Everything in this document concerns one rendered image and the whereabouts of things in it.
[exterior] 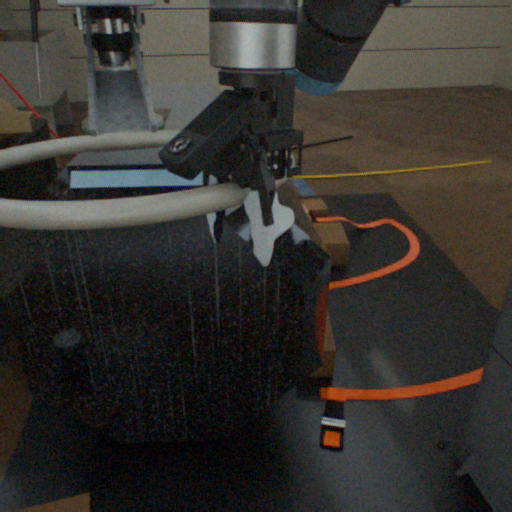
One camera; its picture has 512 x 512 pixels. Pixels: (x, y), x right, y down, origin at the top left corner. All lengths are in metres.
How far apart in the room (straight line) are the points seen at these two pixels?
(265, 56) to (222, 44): 0.04
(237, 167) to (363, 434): 1.19
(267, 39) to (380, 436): 1.31
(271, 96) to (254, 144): 0.06
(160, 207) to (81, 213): 0.08
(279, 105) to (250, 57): 0.08
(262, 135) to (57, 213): 0.23
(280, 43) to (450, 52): 7.04
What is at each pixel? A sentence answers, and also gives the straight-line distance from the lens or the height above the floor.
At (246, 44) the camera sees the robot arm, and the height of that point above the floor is 1.16.
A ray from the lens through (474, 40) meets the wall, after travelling 7.69.
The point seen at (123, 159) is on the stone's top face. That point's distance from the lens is 1.14.
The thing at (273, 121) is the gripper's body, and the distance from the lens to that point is 0.56.
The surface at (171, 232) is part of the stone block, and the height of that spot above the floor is 0.74.
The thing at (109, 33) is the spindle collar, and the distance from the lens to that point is 1.33.
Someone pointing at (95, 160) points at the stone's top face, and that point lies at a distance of 1.16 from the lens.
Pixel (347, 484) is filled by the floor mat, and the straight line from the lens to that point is 1.48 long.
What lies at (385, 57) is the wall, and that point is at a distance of 7.07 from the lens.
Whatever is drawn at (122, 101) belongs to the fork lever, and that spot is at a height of 0.99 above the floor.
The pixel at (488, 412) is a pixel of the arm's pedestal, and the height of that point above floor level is 0.25.
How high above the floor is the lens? 1.21
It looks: 29 degrees down
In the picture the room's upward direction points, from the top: straight up
